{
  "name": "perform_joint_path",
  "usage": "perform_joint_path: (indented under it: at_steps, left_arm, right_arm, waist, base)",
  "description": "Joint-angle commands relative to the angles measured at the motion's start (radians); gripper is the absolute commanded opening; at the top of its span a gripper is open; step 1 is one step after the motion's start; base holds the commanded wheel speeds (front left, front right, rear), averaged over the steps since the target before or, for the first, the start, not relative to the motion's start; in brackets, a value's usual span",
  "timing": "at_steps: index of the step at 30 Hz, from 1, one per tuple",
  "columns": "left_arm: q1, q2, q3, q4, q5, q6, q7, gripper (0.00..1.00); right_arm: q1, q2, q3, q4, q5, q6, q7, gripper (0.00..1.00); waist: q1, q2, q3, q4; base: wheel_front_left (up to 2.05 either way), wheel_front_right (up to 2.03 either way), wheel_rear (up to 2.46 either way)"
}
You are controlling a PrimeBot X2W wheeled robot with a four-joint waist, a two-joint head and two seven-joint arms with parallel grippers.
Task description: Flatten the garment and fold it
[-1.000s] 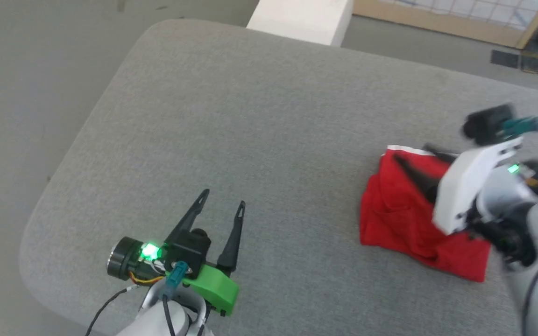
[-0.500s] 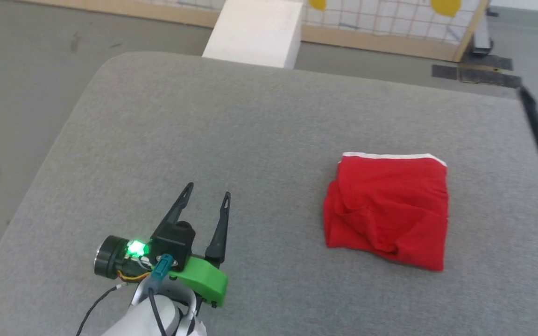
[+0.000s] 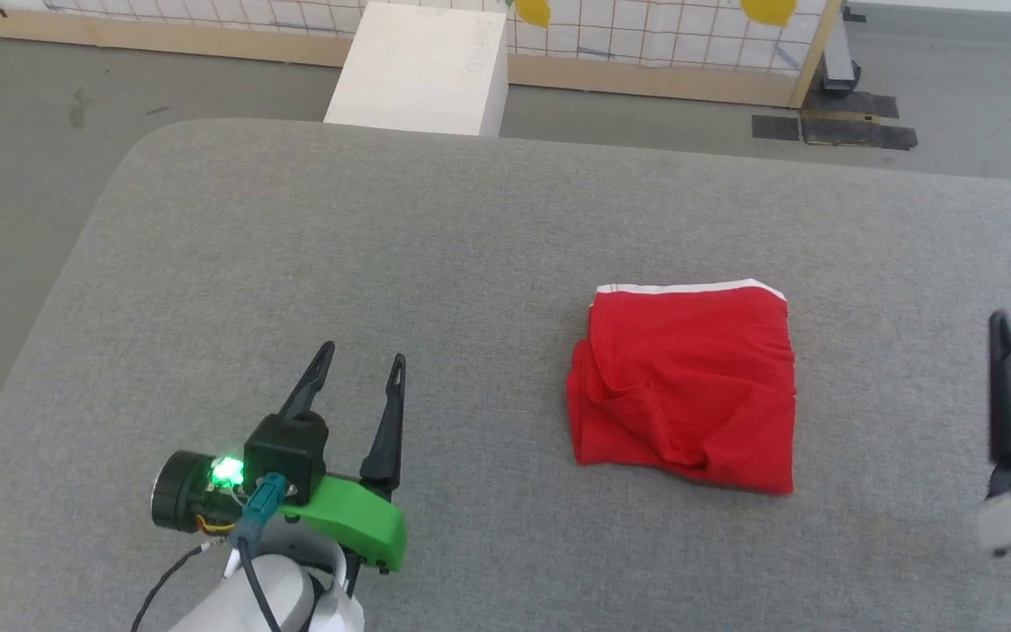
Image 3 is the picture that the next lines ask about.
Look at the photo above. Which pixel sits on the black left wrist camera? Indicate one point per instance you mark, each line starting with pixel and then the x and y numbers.
pixel 286 448

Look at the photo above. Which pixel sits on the small black floor tape patch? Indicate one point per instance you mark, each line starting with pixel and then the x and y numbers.
pixel 776 128

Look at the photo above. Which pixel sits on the large black floor tape patch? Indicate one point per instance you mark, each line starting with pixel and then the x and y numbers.
pixel 865 133

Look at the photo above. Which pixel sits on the grey metal panel stand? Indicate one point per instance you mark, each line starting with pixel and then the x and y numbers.
pixel 839 61

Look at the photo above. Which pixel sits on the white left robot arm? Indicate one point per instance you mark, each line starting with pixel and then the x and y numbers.
pixel 277 597

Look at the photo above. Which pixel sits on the red shorts with white stripes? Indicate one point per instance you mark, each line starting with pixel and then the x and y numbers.
pixel 690 395

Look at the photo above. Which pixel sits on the white box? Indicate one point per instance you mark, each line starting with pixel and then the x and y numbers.
pixel 422 70

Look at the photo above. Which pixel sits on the lemon print grid panel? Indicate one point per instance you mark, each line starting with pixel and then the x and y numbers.
pixel 646 35

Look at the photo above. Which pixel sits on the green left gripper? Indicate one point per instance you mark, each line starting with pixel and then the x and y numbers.
pixel 356 522

